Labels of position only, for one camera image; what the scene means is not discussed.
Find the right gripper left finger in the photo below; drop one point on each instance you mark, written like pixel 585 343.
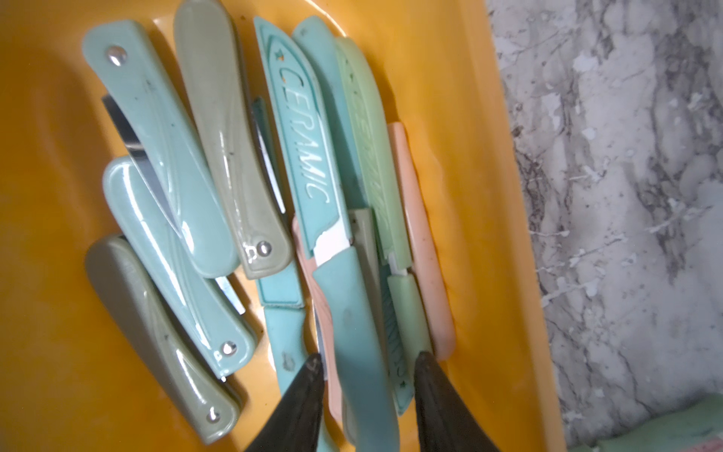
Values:
pixel 296 422

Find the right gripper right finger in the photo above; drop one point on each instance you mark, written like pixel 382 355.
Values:
pixel 444 422

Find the teal ceramic sheathed knife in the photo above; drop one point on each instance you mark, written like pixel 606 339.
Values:
pixel 310 160

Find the yellow plastic storage tray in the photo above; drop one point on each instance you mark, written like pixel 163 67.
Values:
pixel 70 381

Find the green sheathed fruit knife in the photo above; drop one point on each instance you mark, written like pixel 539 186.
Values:
pixel 698 428

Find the grey green folding knife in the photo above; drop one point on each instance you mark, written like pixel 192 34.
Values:
pixel 132 299

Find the pink sheathed knife in tray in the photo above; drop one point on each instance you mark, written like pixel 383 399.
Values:
pixel 426 266

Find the pale teal folding knife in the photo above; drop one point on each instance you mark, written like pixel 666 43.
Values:
pixel 208 318

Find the sage green folding knife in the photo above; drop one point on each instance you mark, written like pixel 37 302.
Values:
pixel 212 66

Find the light teal folding knife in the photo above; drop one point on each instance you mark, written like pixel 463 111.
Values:
pixel 124 59

